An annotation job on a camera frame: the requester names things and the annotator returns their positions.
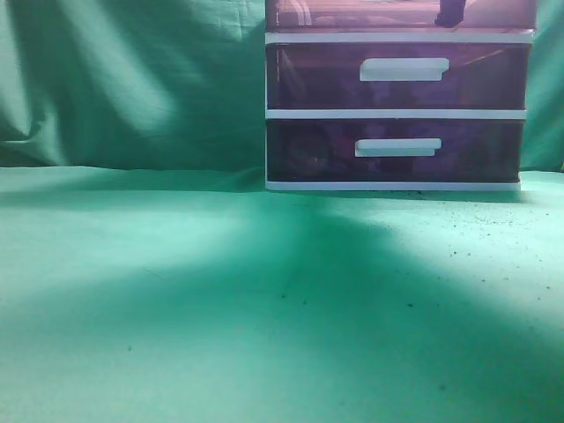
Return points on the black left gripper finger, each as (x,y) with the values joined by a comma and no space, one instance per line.
(450,14)

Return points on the tinted drawer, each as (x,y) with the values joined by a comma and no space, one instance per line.
(397,76)
(393,150)
(369,15)

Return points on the green tablecloth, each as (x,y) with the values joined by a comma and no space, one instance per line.
(148,276)

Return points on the white drawer cabinet frame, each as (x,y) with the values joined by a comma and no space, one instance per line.
(424,35)

